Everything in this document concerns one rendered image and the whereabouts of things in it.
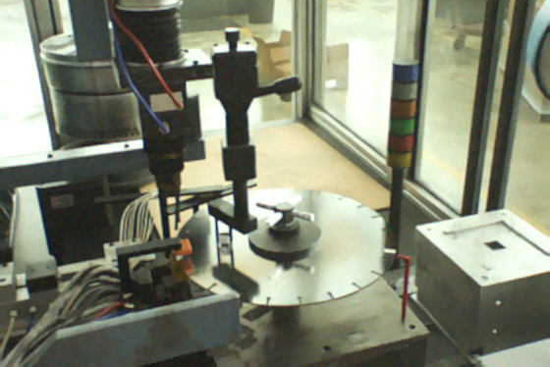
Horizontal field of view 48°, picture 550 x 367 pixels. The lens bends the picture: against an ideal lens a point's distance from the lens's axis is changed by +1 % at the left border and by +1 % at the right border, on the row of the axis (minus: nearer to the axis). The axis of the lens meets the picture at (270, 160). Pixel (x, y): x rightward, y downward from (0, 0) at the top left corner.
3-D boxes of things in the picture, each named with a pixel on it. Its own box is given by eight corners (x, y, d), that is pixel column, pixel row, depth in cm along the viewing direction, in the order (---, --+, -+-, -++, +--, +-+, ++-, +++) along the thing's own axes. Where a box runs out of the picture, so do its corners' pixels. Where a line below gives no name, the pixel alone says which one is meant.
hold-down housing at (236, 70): (256, 169, 85) (251, 24, 77) (262, 183, 81) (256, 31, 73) (217, 173, 84) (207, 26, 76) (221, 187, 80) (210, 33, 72)
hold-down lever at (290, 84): (287, 85, 80) (287, 65, 79) (304, 99, 74) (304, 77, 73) (229, 92, 78) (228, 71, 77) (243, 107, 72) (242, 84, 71)
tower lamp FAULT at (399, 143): (404, 141, 112) (405, 126, 111) (416, 150, 108) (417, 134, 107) (382, 144, 111) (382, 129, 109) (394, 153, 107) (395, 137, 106)
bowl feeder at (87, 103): (172, 145, 180) (160, 23, 165) (193, 188, 153) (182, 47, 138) (63, 161, 171) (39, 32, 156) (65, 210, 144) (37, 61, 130)
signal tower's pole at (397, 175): (394, 261, 121) (400, 160, 112) (400, 268, 119) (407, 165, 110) (383, 264, 120) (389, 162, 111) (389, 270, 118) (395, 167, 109)
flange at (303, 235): (281, 212, 99) (281, 198, 98) (336, 235, 92) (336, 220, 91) (232, 238, 91) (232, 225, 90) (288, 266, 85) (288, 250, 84)
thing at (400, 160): (403, 157, 113) (404, 142, 112) (415, 166, 109) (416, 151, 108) (381, 160, 112) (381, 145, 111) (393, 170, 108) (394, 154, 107)
